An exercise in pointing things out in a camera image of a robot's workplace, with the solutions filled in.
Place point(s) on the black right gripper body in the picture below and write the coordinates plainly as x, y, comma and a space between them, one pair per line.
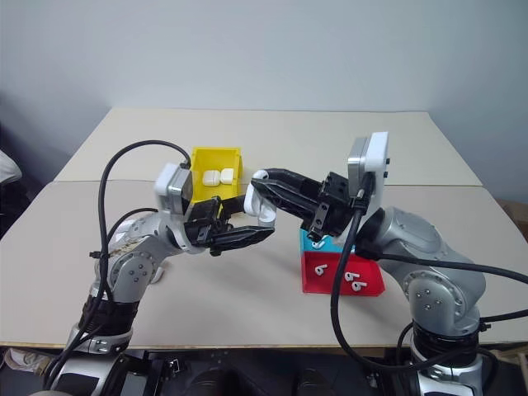
334, 206

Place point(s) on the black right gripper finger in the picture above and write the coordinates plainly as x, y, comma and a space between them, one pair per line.
288, 179
293, 204

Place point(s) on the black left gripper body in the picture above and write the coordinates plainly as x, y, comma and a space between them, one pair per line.
204, 222

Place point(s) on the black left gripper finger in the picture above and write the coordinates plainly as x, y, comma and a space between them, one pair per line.
233, 205
243, 236

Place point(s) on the white earbud case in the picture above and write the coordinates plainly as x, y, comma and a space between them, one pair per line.
210, 178
227, 176
255, 208

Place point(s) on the white earbud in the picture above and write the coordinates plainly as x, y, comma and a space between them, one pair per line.
358, 285
319, 270
317, 244
260, 175
350, 275

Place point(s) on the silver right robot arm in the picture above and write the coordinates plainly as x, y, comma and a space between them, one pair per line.
437, 280

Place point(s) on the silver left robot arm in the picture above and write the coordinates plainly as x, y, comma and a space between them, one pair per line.
136, 272

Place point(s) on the closed white earbud case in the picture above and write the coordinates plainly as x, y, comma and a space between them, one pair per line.
210, 178
227, 176

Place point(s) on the blue plastic bin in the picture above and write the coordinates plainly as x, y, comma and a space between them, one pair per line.
326, 246

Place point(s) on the yellow plastic bin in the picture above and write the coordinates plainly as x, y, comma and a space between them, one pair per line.
206, 158

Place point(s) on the red plastic bin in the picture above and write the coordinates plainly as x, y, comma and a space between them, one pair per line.
326, 284

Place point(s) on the white cloth bundle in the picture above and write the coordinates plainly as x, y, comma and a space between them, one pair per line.
7, 167

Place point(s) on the white patterned shoe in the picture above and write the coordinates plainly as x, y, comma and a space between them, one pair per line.
20, 359

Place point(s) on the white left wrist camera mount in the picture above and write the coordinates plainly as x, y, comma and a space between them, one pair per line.
167, 185

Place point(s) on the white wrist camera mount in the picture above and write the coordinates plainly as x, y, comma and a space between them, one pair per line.
377, 165
167, 185

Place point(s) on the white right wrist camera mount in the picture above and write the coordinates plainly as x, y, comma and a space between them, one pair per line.
377, 165

